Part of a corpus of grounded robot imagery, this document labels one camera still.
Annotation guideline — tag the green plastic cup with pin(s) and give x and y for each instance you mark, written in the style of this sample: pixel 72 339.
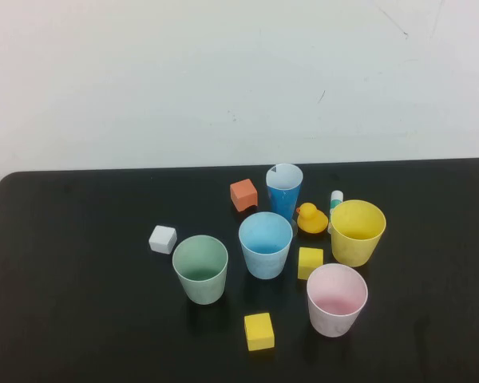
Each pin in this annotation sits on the green plastic cup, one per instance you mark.
pixel 201 289

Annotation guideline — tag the yellow plastic cup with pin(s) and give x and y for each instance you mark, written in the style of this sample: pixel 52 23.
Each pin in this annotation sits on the yellow plastic cup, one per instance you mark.
pixel 353 251

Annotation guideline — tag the pink plastic cup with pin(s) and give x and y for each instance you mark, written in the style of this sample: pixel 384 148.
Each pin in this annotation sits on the pink plastic cup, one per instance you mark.
pixel 331 323

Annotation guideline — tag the orange foam block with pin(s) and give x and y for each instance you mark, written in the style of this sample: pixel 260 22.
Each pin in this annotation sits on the orange foam block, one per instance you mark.
pixel 242 193

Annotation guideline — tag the blue conical stemmed cup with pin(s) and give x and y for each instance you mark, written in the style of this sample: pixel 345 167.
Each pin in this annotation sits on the blue conical stemmed cup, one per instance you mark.
pixel 281 201

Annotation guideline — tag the light blue plastic cup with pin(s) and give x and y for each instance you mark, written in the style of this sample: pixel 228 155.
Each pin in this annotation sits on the light blue plastic cup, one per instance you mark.
pixel 263 265

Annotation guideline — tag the yellow rubber duck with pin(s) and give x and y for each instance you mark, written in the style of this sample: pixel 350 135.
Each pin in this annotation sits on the yellow rubber duck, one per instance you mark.
pixel 312 221

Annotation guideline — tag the white foam cube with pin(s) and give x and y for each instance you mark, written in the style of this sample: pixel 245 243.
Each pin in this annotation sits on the white foam cube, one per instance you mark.
pixel 161 238

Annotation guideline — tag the white green glue stick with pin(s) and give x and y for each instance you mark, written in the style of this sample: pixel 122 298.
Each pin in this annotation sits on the white green glue stick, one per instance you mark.
pixel 337 197

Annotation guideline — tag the yellow foam cube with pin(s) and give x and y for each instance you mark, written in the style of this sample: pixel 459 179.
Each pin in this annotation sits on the yellow foam cube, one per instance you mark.
pixel 309 261
pixel 259 333

